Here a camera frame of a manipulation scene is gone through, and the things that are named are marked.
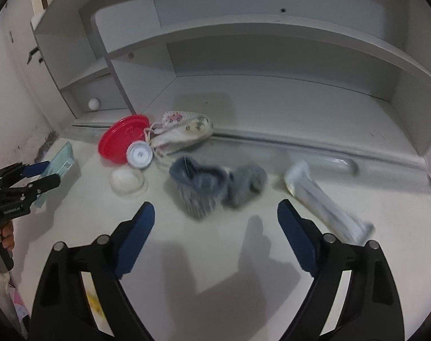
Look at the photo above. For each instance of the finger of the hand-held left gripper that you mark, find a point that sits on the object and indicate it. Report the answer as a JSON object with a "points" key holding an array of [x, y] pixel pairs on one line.
{"points": [[41, 184], [34, 168]]}

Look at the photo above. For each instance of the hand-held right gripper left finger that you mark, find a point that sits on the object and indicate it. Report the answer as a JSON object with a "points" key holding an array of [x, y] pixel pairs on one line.
{"points": [[137, 234]]}

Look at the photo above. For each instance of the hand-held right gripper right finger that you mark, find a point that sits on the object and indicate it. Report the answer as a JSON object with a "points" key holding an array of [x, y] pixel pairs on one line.
{"points": [[295, 234]]}

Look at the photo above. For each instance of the teal box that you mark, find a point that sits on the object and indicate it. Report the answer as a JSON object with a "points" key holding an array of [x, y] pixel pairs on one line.
{"points": [[61, 161]]}

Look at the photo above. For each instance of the clear plastic wrapper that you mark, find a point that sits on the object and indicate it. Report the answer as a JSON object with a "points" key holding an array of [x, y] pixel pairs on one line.
{"points": [[318, 199]]}

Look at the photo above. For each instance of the white round cap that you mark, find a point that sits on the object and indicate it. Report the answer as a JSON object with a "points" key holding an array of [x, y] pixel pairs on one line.
{"points": [[125, 181]]}

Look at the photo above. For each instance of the grey sock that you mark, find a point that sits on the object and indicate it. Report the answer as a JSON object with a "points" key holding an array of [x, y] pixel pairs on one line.
{"points": [[199, 188], [244, 184]]}

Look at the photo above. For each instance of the white round lid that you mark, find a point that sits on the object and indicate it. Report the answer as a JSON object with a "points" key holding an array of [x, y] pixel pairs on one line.
{"points": [[139, 154]]}

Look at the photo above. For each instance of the red plastic lid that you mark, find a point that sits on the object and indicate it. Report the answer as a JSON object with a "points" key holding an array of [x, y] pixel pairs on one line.
{"points": [[117, 136]]}

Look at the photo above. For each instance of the person's left hand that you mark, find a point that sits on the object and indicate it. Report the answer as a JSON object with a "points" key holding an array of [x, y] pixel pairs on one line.
{"points": [[7, 236]]}

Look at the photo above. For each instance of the white door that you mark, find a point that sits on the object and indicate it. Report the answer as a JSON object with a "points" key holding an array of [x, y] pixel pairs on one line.
{"points": [[13, 88]]}

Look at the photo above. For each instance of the grey drawer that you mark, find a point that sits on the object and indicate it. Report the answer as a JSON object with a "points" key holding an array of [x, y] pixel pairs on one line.
{"points": [[105, 94]]}

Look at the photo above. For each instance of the grey white desk shelf unit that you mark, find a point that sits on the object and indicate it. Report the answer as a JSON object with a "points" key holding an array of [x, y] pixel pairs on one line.
{"points": [[272, 60]]}

